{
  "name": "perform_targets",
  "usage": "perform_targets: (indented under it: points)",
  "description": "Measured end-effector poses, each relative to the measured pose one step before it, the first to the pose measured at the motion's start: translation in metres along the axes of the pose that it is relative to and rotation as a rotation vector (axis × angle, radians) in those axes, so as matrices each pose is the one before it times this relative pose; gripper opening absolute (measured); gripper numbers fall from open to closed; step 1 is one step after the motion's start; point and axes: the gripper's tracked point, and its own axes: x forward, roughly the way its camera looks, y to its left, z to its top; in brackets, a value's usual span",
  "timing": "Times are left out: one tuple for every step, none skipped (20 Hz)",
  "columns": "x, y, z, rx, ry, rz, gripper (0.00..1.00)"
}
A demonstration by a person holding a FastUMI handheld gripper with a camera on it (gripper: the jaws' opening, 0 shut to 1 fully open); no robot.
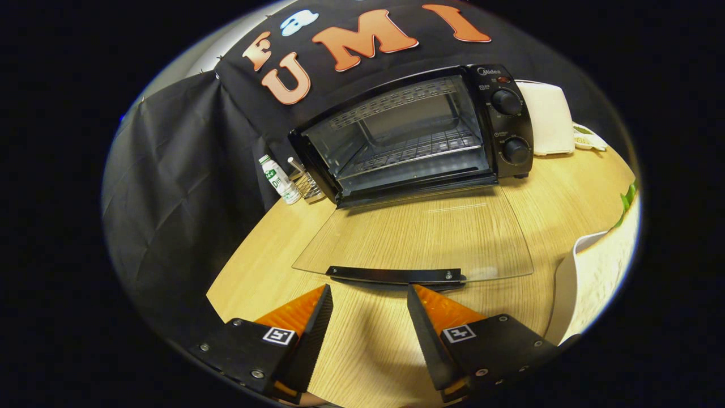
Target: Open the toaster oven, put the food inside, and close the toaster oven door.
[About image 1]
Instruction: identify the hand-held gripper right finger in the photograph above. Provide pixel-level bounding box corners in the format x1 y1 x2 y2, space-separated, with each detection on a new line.
407 284 581 404

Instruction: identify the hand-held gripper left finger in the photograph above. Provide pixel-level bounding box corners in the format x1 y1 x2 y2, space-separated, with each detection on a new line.
190 284 334 404

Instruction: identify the sandwich with green lettuce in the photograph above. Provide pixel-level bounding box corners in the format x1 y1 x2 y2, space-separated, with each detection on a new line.
561 180 642 343

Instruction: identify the black toaster oven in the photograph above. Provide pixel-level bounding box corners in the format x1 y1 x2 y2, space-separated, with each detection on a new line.
289 63 534 286

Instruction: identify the white pop-up toaster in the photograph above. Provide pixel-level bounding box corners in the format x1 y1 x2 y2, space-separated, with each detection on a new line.
517 80 575 156

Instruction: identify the white bottle with green label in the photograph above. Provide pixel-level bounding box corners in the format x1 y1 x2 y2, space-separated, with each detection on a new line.
259 155 302 205

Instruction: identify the white divided dish with beans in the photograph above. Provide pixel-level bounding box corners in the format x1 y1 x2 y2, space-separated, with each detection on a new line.
573 124 608 152

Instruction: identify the metal wire rack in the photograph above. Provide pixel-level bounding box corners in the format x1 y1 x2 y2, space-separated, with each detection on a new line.
287 157 326 203

